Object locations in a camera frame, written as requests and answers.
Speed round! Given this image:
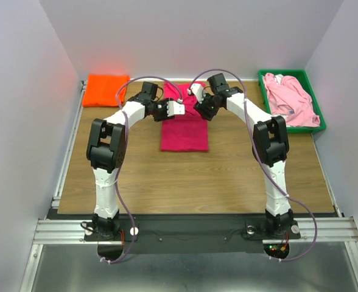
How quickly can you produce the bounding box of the magenta t-shirt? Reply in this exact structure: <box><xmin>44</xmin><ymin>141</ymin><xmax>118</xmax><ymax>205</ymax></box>
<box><xmin>160</xmin><ymin>82</ymin><xmax>209</xmax><ymax>152</ymax></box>

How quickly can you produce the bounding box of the aluminium frame rail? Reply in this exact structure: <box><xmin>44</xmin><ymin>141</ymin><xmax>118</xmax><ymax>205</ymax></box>
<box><xmin>33</xmin><ymin>217</ymin><xmax>358</xmax><ymax>245</ymax></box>

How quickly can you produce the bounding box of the white garment in bin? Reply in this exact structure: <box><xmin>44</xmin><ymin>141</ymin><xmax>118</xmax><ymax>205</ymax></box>
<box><xmin>273</xmin><ymin>74</ymin><xmax>284</xmax><ymax>85</ymax></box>

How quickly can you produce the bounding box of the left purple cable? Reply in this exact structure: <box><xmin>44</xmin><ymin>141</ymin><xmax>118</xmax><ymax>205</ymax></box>
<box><xmin>99</xmin><ymin>75</ymin><xmax>183</xmax><ymax>265</ymax></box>

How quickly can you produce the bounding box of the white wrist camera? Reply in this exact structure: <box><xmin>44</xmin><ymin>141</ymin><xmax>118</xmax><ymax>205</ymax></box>
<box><xmin>187</xmin><ymin>82</ymin><xmax>205</xmax><ymax>103</ymax></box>
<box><xmin>167</xmin><ymin>100</ymin><xmax>185</xmax><ymax>117</ymax></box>

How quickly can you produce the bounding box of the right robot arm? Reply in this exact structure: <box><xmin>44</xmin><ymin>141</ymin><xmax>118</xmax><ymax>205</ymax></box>
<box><xmin>187</xmin><ymin>73</ymin><xmax>293</xmax><ymax>237</ymax></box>

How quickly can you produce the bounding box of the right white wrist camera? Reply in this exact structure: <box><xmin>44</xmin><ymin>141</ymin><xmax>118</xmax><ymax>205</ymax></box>
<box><xmin>187</xmin><ymin>82</ymin><xmax>205</xmax><ymax>103</ymax></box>

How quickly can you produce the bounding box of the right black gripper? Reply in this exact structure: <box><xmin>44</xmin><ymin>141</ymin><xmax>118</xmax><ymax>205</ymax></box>
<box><xmin>193</xmin><ymin>90</ymin><xmax>220</xmax><ymax>121</ymax></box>

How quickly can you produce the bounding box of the green plastic bin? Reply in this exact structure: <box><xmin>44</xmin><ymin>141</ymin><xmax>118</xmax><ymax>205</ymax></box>
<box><xmin>258</xmin><ymin>69</ymin><xmax>326</xmax><ymax>134</ymax></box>

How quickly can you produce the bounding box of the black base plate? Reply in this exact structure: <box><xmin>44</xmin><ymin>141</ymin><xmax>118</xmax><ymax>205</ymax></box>
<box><xmin>44</xmin><ymin>212</ymin><xmax>303</xmax><ymax>255</ymax></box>

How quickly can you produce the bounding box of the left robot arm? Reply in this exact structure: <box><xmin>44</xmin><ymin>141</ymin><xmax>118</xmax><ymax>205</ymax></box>
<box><xmin>84</xmin><ymin>82</ymin><xmax>167</xmax><ymax>240</ymax></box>

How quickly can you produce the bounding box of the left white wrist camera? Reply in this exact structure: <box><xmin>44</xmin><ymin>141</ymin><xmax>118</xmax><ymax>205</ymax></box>
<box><xmin>167</xmin><ymin>100</ymin><xmax>185</xmax><ymax>117</ymax></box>

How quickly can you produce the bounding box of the pink t-shirt in bin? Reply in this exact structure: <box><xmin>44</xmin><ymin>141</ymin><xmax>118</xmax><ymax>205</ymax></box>
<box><xmin>262</xmin><ymin>72</ymin><xmax>320</xmax><ymax>128</ymax></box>

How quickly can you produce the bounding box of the folded orange t-shirt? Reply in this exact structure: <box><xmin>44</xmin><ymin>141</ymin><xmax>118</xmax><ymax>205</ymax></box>
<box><xmin>82</xmin><ymin>74</ymin><xmax>130</xmax><ymax>108</ymax></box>

